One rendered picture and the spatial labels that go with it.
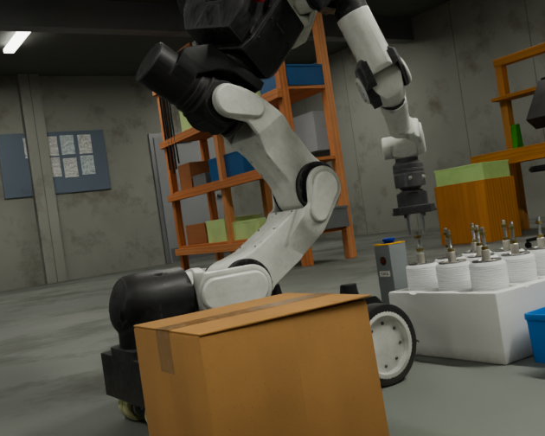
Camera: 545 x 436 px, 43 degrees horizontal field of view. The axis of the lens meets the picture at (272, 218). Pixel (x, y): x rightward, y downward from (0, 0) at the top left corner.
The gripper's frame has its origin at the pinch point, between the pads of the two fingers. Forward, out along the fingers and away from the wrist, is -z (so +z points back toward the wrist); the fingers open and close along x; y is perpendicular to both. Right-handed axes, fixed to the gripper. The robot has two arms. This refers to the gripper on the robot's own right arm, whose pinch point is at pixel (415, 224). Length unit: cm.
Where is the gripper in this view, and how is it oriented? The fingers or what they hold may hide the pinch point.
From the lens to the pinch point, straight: 205.0
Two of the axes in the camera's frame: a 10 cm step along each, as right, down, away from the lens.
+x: -9.8, 1.4, 1.3
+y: -1.3, 0.1, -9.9
